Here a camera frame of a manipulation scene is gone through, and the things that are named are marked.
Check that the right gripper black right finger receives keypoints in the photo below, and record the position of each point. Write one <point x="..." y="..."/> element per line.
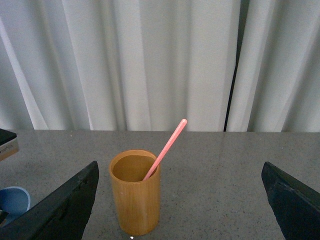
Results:
<point x="296" y="206"/>

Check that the light blue plastic cup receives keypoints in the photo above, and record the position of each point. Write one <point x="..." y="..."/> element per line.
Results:
<point x="15" y="201"/>

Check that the bamboo chopstick holder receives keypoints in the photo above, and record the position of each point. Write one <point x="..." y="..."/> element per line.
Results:
<point x="137" y="201"/>

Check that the white pleated curtain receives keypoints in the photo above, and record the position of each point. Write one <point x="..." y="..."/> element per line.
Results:
<point x="143" y="65"/>

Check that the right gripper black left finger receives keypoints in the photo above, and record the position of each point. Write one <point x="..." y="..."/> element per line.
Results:
<point x="62" y="215"/>

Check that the black and tan box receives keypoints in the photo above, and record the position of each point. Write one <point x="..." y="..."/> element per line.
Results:
<point x="8" y="144"/>

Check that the pink chopstick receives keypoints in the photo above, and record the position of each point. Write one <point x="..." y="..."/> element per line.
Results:
<point x="166" y="148"/>

